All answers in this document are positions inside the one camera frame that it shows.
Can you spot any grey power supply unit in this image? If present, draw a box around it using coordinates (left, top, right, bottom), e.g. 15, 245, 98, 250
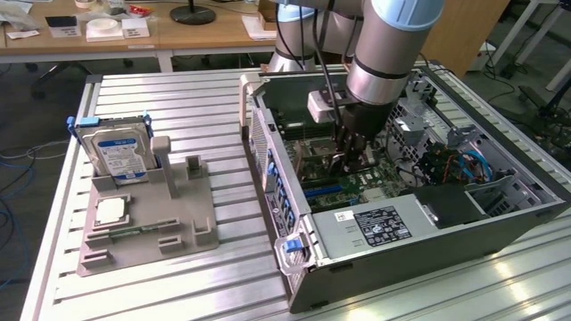
309, 195, 440, 260

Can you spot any black equipment on floor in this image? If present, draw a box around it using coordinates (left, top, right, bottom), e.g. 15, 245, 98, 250
516, 83, 571, 153

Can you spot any blue expansion slot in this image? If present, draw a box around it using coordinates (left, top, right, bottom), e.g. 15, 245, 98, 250
304, 185, 357, 199

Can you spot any orange wire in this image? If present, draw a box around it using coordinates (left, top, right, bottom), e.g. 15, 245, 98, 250
442, 154, 461, 183

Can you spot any open grey PC case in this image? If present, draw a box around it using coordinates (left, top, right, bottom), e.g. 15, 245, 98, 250
238, 60, 571, 314

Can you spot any black office chair base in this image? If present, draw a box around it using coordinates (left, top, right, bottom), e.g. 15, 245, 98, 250
25, 59, 135, 100

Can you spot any silver CPU chip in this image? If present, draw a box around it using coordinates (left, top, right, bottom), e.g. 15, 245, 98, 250
94, 198, 127, 226

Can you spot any wooden desk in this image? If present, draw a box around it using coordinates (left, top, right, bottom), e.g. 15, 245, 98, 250
0, 0, 286, 65

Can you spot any white desk frame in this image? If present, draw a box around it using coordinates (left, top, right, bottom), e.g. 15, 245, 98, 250
486, 0, 571, 92

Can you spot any blue case latch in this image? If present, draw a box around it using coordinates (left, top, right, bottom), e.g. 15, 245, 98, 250
282, 238, 305, 255

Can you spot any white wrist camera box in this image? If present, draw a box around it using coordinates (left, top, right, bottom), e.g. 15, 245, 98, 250
305, 90, 353, 124

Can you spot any black round lamp base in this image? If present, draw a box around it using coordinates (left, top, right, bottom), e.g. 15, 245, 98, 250
167, 0, 217, 26

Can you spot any blue floor cable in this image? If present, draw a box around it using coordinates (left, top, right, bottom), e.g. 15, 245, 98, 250
0, 156, 37, 289

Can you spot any white labelled box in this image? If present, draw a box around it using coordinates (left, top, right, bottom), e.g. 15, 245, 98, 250
119, 17, 149, 39

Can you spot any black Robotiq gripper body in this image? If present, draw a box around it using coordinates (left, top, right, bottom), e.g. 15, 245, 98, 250
338, 99, 396, 141

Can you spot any grey plastic parts rack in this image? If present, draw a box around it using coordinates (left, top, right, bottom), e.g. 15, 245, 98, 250
74, 134, 220, 278

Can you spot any wooden cabinet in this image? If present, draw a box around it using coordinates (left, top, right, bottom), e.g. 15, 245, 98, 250
418, 0, 512, 78

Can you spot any green motherboard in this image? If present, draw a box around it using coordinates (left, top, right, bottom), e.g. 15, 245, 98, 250
270, 112, 418, 215

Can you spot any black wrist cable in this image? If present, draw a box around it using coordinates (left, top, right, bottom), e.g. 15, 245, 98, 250
310, 0, 346, 134

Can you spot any CPU socket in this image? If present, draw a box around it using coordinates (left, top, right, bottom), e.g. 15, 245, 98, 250
305, 137, 337, 158

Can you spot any black and white box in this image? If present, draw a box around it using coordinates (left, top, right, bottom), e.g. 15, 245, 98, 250
43, 15, 82, 39

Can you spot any blue wire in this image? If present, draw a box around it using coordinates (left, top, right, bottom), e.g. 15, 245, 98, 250
458, 151, 493, 183

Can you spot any silver disk bay cage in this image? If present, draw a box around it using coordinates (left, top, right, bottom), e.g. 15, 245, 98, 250
384, 98, 441, 162

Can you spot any white paper stack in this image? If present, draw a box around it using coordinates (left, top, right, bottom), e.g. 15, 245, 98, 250
241, 15, 278, 41

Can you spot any green RAM stick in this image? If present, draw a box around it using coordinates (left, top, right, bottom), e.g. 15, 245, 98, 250
103, 224, 161, 237

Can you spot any hard disk in blue caddy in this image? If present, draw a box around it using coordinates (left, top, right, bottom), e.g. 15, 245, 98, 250
65, 112, 161, 185

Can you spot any black cable behind case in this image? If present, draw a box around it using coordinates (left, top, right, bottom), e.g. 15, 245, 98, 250
417, 52, 449, 73

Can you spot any white tape roll on box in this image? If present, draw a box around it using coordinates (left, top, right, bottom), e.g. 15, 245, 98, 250
85, 18, 125, 43

